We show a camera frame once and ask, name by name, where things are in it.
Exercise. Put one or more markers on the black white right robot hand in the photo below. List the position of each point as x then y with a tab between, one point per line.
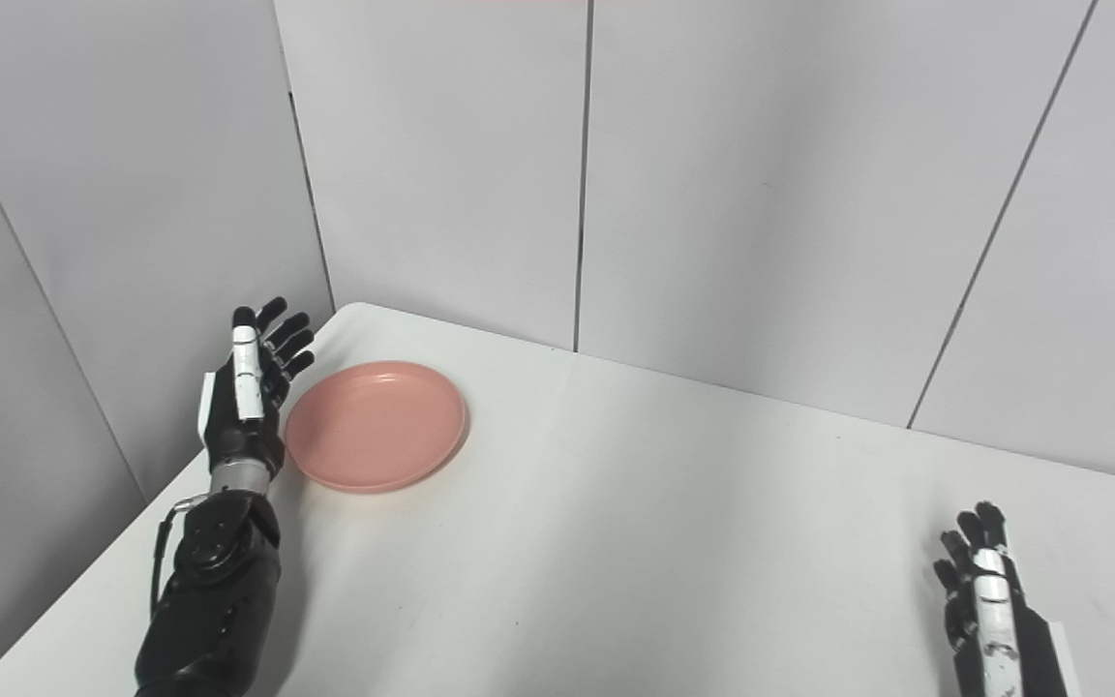
1037	658

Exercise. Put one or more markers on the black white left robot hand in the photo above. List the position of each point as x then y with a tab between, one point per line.
228	426

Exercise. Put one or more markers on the pink round plate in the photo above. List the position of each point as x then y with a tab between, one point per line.
374	426

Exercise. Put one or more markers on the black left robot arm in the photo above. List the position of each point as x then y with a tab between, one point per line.
214	600

